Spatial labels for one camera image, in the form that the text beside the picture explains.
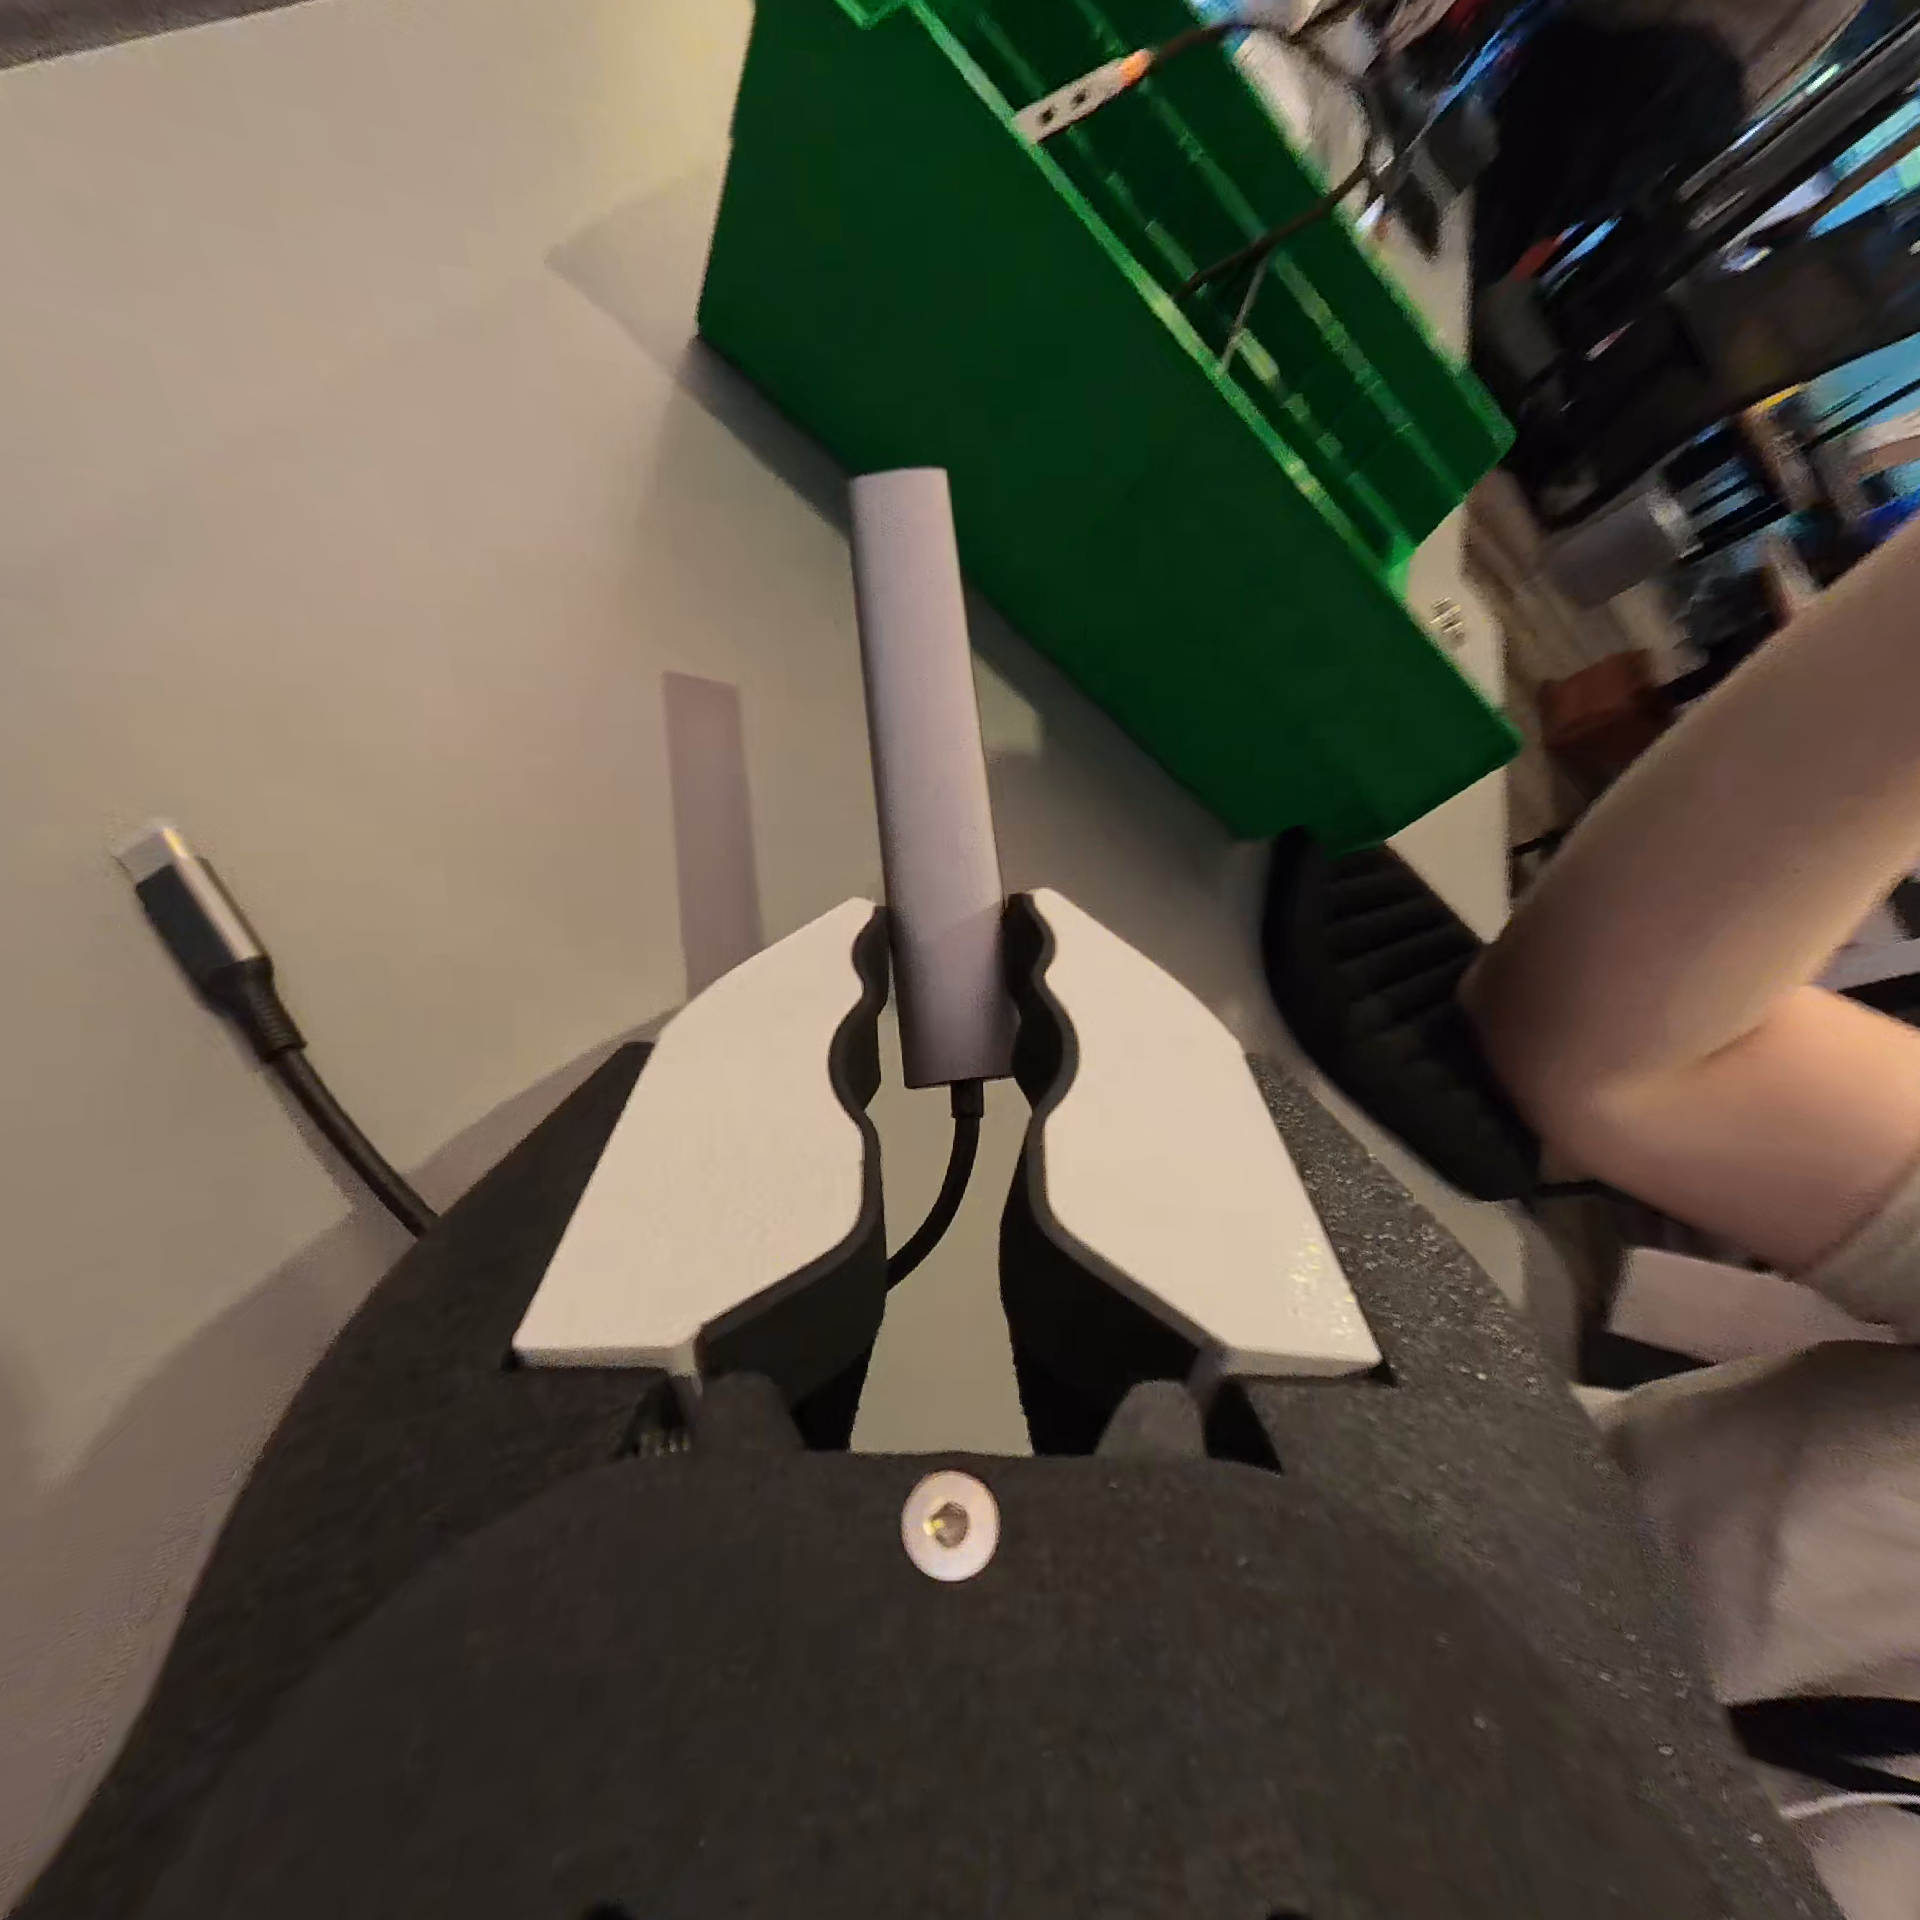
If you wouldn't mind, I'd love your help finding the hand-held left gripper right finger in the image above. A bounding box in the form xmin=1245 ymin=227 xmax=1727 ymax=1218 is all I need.
xmin=998 ymin=891 xmax=1385 ymax=1390

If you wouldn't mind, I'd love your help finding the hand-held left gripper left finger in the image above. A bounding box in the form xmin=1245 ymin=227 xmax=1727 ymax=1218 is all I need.
xmin=509 ymin=896 xmax=895 ymax=1390

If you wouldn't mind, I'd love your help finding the green plastic bin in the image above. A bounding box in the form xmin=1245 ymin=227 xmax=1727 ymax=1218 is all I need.
xmin=695 ymin=0 xmax=1526 ymax=846

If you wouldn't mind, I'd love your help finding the long black usb-c cable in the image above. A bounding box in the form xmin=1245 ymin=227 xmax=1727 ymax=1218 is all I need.
xmin=1177 ymin=16 xmax=1441 ymax=377

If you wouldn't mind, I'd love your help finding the person's right forearm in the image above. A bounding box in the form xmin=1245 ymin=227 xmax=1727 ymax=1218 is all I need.
xmin=1452 ymin=546 xmax=1920 ymax=1328

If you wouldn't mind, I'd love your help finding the orange-tipped white connector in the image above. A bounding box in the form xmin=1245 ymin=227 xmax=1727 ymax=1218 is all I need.
xmin=1013 ymin=45 xmax=1160 ymax=147

